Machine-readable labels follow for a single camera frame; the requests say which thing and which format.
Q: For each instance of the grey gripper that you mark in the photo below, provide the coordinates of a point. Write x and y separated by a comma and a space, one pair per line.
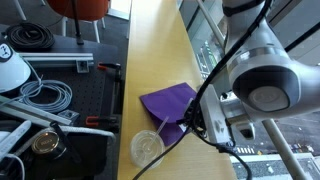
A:
213, 116

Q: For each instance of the purple cloth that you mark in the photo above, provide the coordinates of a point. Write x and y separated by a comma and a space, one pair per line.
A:
166, 103

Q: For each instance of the clear drinking straw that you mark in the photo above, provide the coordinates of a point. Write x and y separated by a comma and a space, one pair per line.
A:
160, 130

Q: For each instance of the clear plastic cup with lid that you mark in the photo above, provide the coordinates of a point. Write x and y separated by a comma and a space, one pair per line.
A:
146, 150

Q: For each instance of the orange black bar clamp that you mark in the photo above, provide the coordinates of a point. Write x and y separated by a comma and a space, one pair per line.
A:
111, 68
100, 120

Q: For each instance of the grey metal window pole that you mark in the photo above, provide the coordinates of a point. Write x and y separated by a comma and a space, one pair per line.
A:
283, 150

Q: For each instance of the black perforated breadboard plate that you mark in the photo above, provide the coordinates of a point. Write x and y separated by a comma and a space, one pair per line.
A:
90, 90

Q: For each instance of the black tripod pole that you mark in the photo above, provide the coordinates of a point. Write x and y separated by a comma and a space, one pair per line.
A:
76, 23

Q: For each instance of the round tin with gold lid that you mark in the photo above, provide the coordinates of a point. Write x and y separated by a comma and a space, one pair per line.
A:
46, 142

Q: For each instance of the orange chair with white legs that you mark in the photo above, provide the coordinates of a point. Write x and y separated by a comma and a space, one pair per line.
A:
80, 8

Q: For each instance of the white dome-shaped device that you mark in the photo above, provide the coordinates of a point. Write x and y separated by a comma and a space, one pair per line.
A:
11, 71

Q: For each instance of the aluminium extrusion rail with bracket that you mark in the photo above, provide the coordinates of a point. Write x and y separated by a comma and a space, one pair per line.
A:
56, 58

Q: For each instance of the long aluminium extrusion rail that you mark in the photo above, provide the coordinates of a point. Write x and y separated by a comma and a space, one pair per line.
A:
33, 113

